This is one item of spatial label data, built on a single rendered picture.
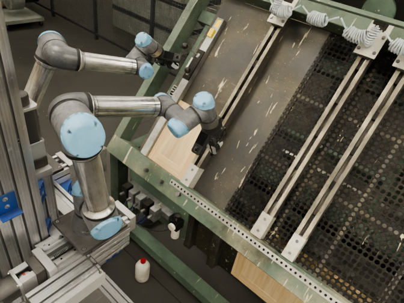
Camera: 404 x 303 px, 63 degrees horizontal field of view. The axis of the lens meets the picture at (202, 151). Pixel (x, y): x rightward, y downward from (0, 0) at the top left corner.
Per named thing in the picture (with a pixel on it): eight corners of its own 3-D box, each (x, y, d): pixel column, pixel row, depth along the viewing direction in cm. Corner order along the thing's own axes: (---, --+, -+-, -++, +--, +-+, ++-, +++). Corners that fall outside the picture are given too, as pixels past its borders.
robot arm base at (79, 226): (85, 243, 134) (83, 226, 128) (64, 221, 141) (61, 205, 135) (115, 223, 144) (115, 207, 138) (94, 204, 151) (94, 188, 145)
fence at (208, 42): (143, 153, 211) (140, 152, 208) (220, 20, 205) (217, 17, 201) (149, 157, 209) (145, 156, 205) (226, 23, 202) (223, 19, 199)
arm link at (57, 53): (47, 47, 132) (157, 62, 160) (43, 37, 140) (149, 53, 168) (45, 74, 138) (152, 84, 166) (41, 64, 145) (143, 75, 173)
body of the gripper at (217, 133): (227, 136, 142) (224, 118, 132) (214, 149, 140) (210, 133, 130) (214, 127, 146) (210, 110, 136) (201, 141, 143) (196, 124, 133)
